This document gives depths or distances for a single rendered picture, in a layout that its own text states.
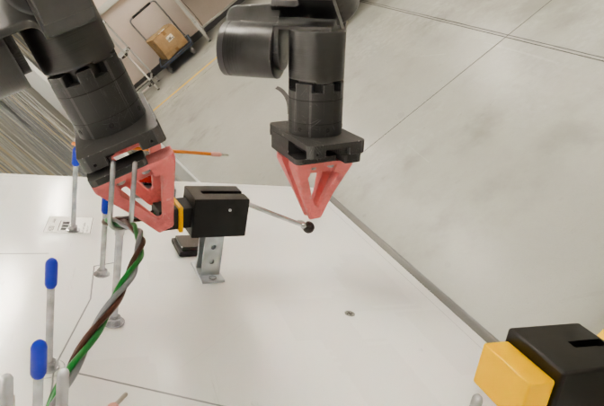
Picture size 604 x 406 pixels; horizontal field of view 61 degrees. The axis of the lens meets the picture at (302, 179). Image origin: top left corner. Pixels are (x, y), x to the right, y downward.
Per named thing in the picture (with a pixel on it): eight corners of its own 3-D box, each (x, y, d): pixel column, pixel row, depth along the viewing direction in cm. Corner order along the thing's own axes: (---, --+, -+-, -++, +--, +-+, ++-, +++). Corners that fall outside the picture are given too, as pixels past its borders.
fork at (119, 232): (124, 315, 45) (136, 157, 41) (127, 327, 43) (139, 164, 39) (100, 318, 44) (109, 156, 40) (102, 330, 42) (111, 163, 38)
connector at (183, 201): (206, 225, 51) (206, 206, 50) (156, 232, 49) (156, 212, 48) (196, 214, 53) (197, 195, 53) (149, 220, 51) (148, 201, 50)
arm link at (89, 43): (85, -30, 36) (71, -31, 40) (-16, 7, 34) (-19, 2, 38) (128, 63, 39) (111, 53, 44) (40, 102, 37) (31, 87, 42)
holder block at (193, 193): (244, 236, 53) (250, 198, 51) (190, 238, 50) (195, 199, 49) (231, 220, 56) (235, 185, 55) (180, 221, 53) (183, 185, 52)
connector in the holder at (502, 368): (542, 422, 30) (556, 381, 29) (516, 427, 29) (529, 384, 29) (496, 377, 34) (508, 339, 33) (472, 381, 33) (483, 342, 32)
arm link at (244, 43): (340, -58, 48) (352, -10, 57) (226, -58, 51) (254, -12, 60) (320, 61, 47) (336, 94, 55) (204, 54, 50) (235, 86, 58)
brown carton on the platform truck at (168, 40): (180, 42, 796) (164, 24, 780) (189, 41, 748) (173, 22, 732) (161, 60, 789) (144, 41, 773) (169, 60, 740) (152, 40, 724)
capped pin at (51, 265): (33, 366, 37) (35, 256, 35) (55, 358, 38) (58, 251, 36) (41, 376, 36) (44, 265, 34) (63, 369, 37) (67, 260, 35)
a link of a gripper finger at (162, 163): (133, 260, 43) (78, 167, 39) (124, 219, 49) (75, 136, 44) (207, 224, 45) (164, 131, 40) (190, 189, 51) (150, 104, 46)
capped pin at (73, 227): (83, 231, 59) (86, 140, 56) (69, 233, 58) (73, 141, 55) (75, 226, 60) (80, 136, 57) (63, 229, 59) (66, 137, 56)
